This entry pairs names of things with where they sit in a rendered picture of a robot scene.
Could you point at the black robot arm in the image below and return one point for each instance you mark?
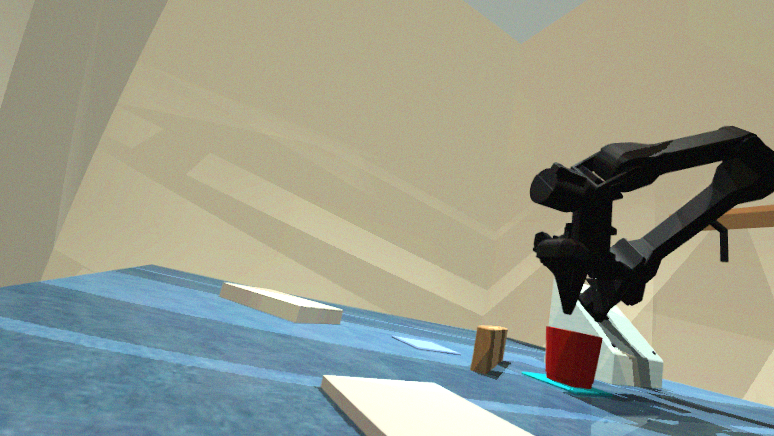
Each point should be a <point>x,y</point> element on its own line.
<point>745,174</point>

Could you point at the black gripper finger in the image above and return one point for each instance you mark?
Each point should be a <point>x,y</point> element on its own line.
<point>605,294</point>
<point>569,277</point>

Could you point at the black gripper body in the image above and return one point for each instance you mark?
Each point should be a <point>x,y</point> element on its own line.
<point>589,245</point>

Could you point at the red cup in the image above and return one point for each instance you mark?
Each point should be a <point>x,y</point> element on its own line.
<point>571,357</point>

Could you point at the tan wooden flat bar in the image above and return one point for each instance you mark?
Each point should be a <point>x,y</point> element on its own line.
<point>489,348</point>

